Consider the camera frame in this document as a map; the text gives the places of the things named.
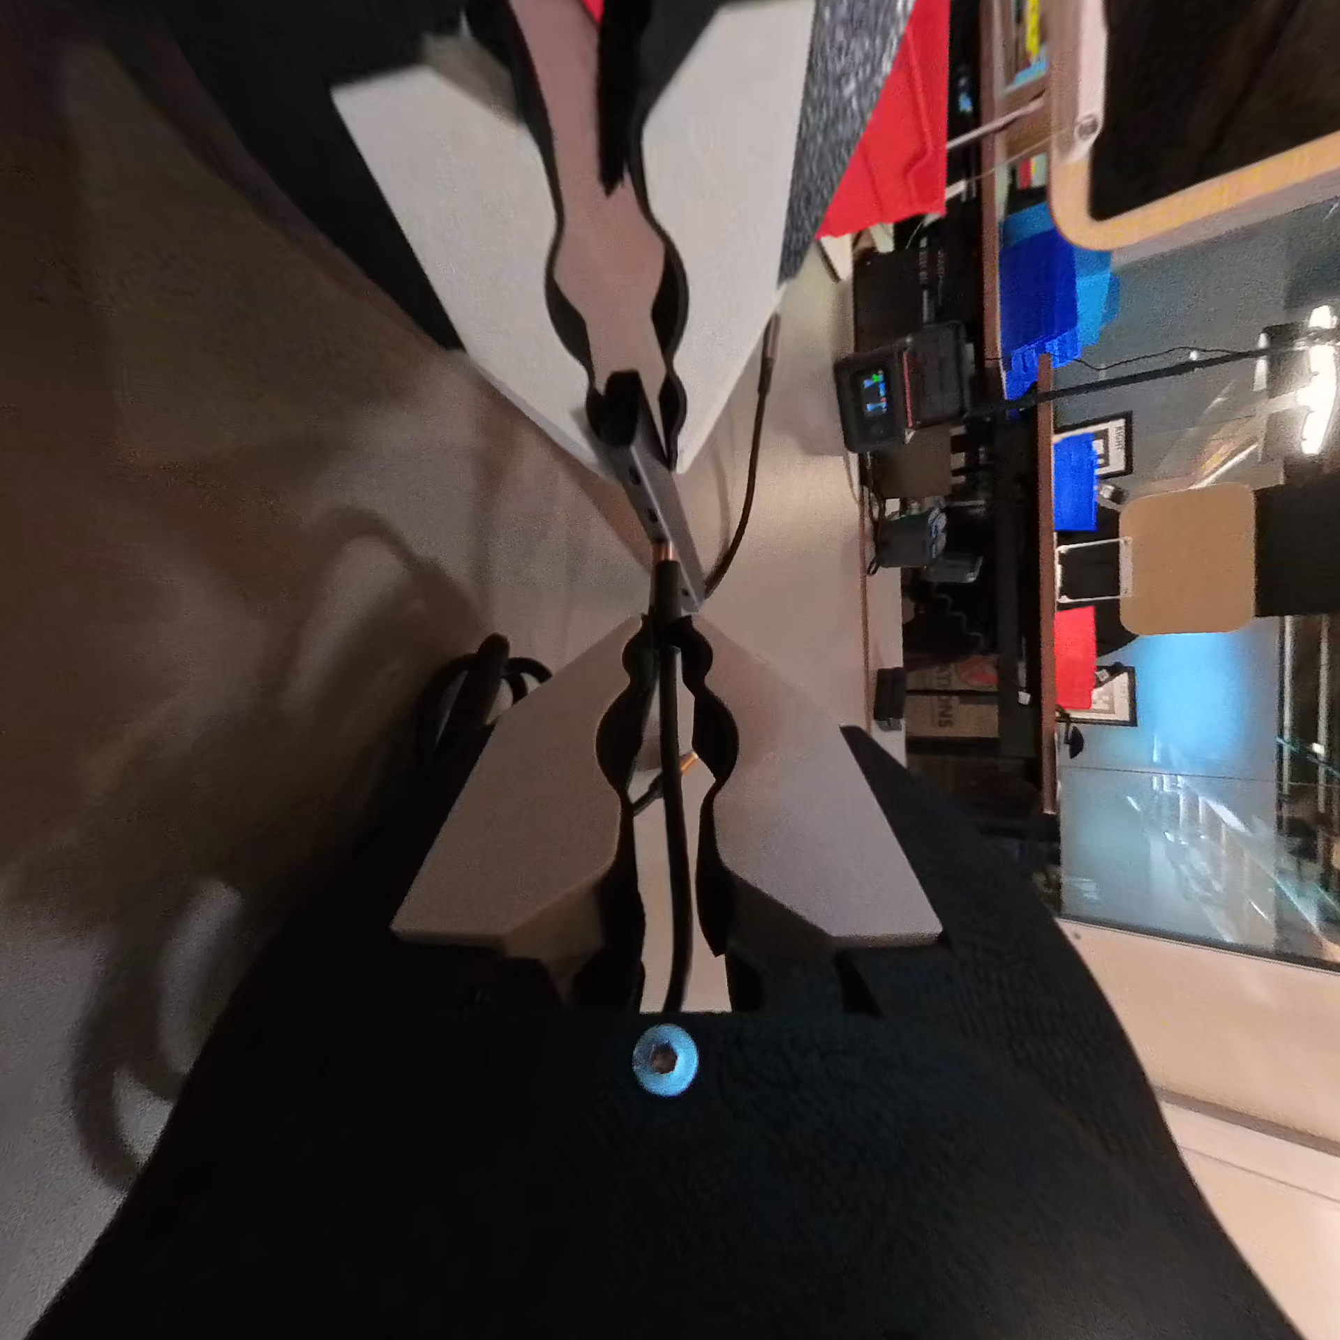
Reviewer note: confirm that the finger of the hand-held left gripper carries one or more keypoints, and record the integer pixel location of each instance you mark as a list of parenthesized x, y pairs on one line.
[(461, 241), (722, 209)]

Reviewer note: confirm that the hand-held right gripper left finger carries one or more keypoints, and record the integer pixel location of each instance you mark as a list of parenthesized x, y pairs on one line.
[(512, 847)]

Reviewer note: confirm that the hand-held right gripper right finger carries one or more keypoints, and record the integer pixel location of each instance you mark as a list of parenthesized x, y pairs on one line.
[(817, 838)]

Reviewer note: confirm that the red plastic bin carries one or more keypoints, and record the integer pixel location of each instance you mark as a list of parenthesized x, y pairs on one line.
[(899, 126)]

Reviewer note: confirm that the dark grey usb hub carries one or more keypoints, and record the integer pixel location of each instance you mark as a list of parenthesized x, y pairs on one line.
[(654, 492)]

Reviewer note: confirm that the small black device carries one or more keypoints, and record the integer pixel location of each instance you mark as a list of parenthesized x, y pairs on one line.
[(890, 696)]

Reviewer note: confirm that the black power station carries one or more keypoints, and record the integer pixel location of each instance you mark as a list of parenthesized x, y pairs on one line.
[(906, 388)]

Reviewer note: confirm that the white panel stand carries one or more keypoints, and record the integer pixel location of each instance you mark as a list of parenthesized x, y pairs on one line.
[(1005, 120)]

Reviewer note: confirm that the small red bin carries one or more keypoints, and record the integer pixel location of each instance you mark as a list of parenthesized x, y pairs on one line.
[(1073, 654)]

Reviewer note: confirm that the black charger block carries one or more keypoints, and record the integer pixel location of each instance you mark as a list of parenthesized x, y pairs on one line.
[(927, 540)]

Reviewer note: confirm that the stack of blue bins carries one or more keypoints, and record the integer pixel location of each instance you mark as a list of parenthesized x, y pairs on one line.
[(1046, 294)]

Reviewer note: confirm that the blue plastic bin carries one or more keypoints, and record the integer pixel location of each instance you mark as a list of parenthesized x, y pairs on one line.
[(1073, 482)]

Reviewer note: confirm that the studio light on stand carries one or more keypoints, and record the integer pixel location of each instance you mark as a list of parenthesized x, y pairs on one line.
[(1152, 372)]

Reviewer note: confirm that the wood-rimmed dark panel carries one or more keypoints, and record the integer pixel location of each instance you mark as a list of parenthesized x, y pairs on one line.
[(1182, 104)]

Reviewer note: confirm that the printed marker frame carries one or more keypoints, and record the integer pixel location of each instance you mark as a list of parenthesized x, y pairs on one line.
[(1108, 696), (1108, 445)]

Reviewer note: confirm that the black wall screen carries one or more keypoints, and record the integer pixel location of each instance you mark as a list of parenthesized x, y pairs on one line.
[(1298, 549)]

